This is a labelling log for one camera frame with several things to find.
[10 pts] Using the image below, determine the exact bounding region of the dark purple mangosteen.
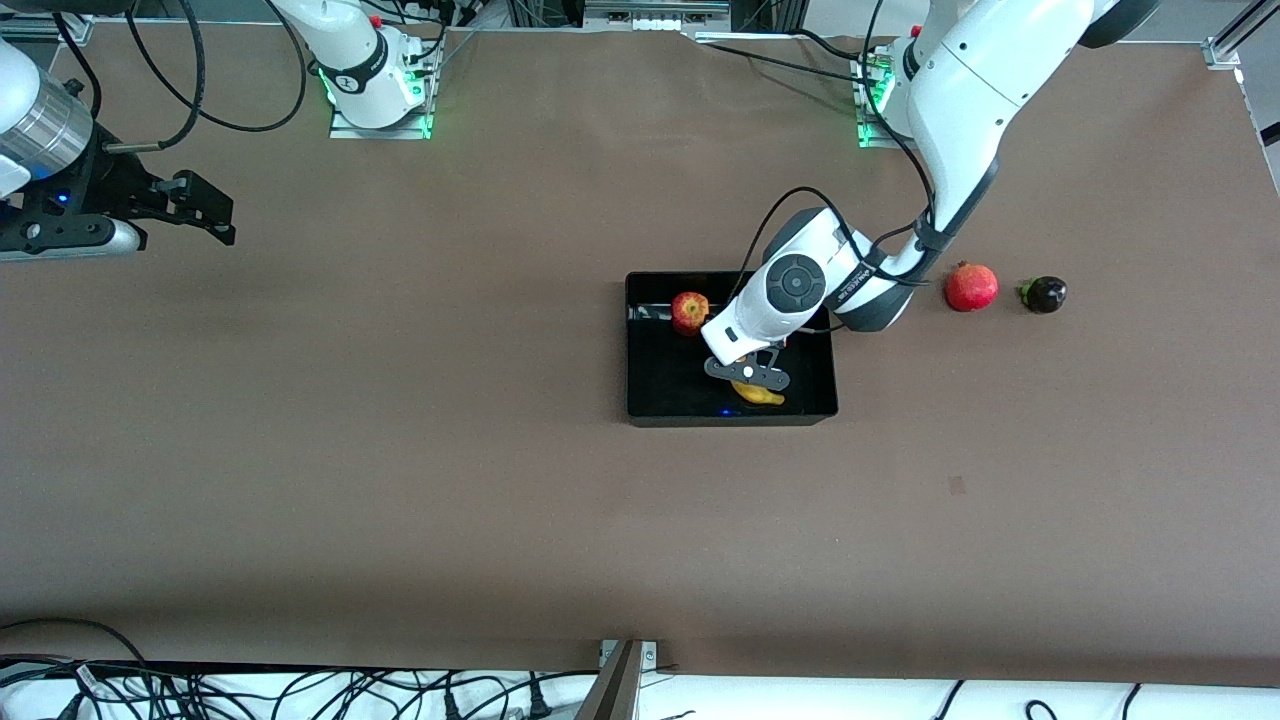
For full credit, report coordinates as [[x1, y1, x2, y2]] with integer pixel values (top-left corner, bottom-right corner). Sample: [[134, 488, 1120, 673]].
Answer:
[[1018, 275, 1068, 315]]

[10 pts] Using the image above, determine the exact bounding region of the red apple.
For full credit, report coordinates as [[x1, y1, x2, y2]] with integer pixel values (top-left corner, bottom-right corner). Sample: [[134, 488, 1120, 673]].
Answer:
[[671, 291, 712, 337]]

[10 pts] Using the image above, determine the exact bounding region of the metal rail with white connectors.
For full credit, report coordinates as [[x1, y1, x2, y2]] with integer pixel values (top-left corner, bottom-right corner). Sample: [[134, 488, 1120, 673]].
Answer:
[[583, 0, 733, 33]]

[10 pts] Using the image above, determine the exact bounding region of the brown table cover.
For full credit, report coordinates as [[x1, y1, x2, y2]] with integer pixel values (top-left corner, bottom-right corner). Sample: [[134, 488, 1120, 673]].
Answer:
[[0, 20, 1280, 691]]

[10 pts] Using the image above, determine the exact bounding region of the black rectangular plastic box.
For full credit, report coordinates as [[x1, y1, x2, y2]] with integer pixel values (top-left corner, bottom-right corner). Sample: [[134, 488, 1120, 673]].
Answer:
[[625, 270, 839, 429]]

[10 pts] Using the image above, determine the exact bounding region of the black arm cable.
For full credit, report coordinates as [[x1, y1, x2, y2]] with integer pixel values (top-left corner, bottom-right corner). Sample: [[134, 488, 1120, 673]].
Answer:
[[735, 0, 946, 331], [50, 0, 311, 153]]

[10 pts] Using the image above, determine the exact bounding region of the aluminium frame profile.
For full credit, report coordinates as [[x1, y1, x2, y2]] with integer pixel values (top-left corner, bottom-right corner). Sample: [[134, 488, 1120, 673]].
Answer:
[[0, 12, 96, 46], [1203, 0, 1280, 71]]

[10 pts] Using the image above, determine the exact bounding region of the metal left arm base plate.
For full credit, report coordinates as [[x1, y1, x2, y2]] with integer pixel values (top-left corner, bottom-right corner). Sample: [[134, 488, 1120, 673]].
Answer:
[[850, 45, 931, 151]]

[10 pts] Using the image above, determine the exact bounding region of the dark metal post with bracket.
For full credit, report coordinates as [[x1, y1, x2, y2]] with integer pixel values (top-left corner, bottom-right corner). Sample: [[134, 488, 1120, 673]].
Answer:
[[575, 638, 661, 720]]

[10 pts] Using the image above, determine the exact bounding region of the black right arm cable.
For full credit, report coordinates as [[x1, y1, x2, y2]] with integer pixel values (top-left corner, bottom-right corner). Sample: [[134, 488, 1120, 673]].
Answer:
[[50, 0, 311, 153]]

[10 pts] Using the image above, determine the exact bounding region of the red pomegranate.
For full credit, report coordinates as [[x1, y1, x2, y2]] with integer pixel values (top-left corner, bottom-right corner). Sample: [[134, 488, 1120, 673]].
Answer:
[[944, 261, 1000, 313]]

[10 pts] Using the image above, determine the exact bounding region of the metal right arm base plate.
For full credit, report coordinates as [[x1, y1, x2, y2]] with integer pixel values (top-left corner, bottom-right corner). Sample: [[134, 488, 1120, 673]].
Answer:
[[328, 45, 441, 141]]

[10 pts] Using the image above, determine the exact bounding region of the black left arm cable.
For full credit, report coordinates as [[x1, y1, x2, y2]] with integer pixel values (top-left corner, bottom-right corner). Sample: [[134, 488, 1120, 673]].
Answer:
[[735, 0, 946, 331]]

